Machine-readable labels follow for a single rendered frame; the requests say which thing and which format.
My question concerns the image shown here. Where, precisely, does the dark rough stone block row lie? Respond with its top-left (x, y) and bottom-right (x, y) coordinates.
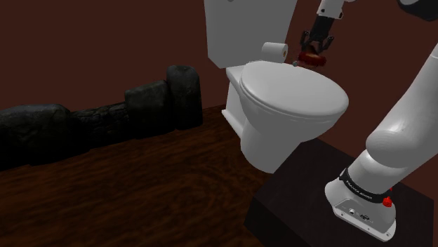
top-left (0, 65), bottom-right (204, 172)

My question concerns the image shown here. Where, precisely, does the red oblong object grey tip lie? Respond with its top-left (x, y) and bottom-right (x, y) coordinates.
top-left (293, 50), bottom-right (327, 68)

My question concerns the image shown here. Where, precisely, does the white toilet paper roll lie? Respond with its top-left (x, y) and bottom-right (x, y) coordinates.
top-left (261, 41), bottom-right (289, 64)

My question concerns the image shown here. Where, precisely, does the dark robot stand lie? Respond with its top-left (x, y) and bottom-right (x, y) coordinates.
top-left (243, 138), bottom-right (436, 247)

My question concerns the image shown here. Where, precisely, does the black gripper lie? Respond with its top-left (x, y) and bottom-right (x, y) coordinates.
top-left (300, 15), bottom-right (335, 53)

